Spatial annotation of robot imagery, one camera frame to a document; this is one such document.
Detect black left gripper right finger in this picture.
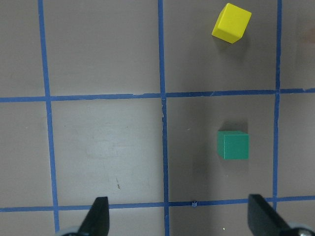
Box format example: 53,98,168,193
248,194,292,236

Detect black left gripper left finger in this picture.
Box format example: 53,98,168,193
76,197,109,236

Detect yellow wooden block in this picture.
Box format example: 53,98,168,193
212,3,252,44

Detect green wooden block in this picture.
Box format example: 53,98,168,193
217,130,250,160

